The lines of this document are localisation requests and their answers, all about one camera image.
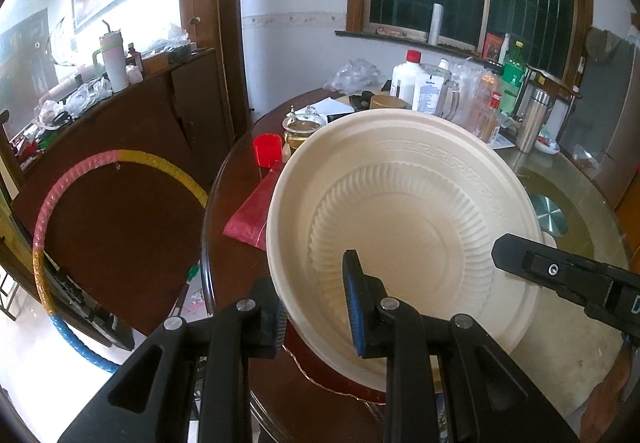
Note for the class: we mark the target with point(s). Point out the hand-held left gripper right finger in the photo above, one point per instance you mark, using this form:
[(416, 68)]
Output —
[(355, 303)]

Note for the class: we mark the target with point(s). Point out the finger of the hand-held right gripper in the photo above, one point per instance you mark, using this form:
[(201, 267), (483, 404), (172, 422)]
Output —
[(550, 268)]

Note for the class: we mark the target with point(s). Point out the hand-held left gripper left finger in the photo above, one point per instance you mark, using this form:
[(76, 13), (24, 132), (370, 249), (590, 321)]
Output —
[(265, 323)]

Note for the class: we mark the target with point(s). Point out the red scalloped plate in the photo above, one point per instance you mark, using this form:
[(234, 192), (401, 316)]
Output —
[(325, 373)]

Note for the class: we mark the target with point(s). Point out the cream ribbed bowl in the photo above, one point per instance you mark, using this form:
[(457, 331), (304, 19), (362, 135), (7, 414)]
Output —
[(400, 183)]

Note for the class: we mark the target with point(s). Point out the red tissue packet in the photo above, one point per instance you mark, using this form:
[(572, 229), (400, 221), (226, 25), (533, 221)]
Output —
[(247, 218)]

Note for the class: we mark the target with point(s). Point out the blue and white plate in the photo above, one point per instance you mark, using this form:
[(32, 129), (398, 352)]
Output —
[(547, 145)]

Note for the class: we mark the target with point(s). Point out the white paper sheet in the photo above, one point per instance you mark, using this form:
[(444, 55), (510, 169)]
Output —
[(502, 140)]

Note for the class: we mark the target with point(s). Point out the steel thermos flask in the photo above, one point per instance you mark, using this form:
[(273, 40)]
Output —
[(531, 123)]

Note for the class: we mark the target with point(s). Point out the grey refrigerator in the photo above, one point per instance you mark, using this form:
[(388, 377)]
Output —
[(605, 123)]

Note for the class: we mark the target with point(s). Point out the small red cup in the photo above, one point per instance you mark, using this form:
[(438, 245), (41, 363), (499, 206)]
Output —
[(267, 153)]

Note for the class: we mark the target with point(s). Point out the clear bag of bottles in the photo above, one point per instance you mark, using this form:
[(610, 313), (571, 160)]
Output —
[(480, 108)]

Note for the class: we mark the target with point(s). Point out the glass cup of tea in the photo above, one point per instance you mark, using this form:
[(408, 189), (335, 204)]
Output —
[(300, 130)]

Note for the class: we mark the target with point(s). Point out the wooden chair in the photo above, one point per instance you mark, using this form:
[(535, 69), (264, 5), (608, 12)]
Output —
[(555, 82)]

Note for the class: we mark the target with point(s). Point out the green plastic bottle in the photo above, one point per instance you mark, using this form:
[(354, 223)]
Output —
[(512, 78)]

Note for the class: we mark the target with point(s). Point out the orange lidded jar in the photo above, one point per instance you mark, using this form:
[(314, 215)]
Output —
[(387, 102)]

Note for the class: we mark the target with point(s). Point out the white lotion tube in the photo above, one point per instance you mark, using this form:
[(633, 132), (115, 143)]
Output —
[(429, 95)]

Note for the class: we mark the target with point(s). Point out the white spray bottle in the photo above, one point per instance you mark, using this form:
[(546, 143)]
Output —
[(504, 50)]

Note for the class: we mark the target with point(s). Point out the white bottle with red cap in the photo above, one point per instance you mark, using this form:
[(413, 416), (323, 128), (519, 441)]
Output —
[(405, 83)]

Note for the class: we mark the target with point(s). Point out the multicoloured hula hoop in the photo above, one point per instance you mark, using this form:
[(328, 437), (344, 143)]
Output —
[(42, 283)]

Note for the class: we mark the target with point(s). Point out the red box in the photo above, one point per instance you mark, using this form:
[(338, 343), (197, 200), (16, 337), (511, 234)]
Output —
[(492, 48)]

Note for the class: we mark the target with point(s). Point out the crumpled clear plastic bag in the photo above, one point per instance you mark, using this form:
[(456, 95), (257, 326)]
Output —
[(355, 73)]

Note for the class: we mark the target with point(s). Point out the dark wooden sideboard cabinet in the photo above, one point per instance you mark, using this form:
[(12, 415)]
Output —
[(150, 98)]

